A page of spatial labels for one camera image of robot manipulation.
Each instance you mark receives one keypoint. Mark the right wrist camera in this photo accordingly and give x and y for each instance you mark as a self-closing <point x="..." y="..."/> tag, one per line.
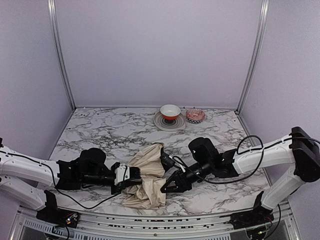
<point x="168" y="162"/>

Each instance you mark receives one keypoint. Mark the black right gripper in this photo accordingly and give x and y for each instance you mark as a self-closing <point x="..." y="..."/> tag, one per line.
<point x="182" y="180"/>

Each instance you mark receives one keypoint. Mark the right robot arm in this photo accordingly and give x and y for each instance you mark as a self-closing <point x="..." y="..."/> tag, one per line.
<point x="297" y="149"/>

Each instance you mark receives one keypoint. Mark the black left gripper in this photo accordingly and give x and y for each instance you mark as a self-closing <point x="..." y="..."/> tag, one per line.
<point x="114" y="187"/>

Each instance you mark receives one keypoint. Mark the beige folding umbrella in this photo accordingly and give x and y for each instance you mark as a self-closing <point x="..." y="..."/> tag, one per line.
<point x="147" y="193"/>

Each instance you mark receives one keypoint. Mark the left aluminium frame post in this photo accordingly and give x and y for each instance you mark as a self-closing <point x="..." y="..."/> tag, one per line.
<point x="59" y="52"/>

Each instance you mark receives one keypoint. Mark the grey ringed plate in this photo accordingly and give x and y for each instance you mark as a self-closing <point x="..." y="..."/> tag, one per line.
<point x="169" y="125"/>

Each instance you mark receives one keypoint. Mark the red blue patterned bowl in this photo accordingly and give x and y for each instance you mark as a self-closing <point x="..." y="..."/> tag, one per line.
<point x="195" y="116"/>

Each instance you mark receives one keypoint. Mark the aluminium frame post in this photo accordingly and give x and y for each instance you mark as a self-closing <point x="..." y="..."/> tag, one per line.
<point x="59" y="52"/>
<point x="257" y="46"/>

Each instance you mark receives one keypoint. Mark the aluminium front rail base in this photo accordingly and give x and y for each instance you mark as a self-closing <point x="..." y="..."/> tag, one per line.
<point x="99" y="226"/>

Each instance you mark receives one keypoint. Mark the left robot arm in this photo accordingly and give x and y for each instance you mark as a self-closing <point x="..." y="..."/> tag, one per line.
<point x="88" y="169"/>

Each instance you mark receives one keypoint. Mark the right aluminium frame post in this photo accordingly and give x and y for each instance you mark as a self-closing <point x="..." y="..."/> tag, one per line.
<point x="257" y="46"/>

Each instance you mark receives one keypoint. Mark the orange white bowl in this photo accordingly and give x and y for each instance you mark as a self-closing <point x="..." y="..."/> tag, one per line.
<point x="170" y="112"/>

